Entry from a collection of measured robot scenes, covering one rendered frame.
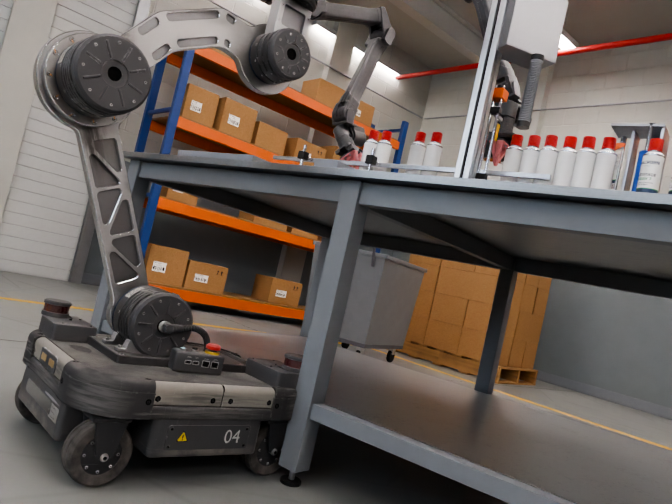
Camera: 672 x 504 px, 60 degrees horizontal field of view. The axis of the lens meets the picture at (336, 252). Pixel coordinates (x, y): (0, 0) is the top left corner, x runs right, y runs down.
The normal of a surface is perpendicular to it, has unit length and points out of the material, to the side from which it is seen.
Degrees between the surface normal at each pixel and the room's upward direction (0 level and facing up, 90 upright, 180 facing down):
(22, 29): 90
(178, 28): 90
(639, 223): 90
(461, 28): 90
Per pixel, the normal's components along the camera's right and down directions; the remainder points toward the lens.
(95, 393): -0.06, -0.03
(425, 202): -0.58, -0.17
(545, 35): 0.31, 0.02
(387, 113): 0.65, 0.11
